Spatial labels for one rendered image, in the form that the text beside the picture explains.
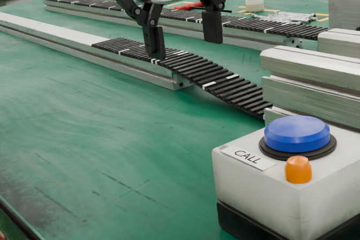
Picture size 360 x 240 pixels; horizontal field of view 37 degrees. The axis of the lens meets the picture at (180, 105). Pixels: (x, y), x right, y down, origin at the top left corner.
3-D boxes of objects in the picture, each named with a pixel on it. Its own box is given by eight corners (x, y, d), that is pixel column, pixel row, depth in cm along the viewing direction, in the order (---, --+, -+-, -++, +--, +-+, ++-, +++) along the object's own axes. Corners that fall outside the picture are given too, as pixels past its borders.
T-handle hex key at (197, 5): (172, 14, 119) (171, 6, 119) (202, 7, 124) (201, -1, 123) (215, 20, 107) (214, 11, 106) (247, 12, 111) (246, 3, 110)
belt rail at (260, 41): (44, 9, 153) (42, -1, 152) (58, 7, 155) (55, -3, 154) (283, 55, 76) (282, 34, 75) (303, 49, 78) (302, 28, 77)
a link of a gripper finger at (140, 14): (145, 0, 62) (153, 55, 65) (121, 6, 61) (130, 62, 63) (159, 2, 60) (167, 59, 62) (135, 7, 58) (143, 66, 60)
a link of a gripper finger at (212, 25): (218, -15, 68) (223, 36, 70) (197, -11, 66) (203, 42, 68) (234, -15, 65) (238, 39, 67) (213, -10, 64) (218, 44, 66)
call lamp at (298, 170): (279, 177, 30) (277, 158, 29) (298, 168, 30) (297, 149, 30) (299, 186, 28) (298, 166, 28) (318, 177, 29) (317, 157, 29)
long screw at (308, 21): (312, 23, 93) (311, 17, 93) (307, 24, 92) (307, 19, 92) (270, 19, 102) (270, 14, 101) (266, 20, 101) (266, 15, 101)
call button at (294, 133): (252, 155, 34) (250, 126, 34) (297, 135, 36) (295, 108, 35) (298, 174, 31) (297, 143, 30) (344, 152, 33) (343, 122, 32)
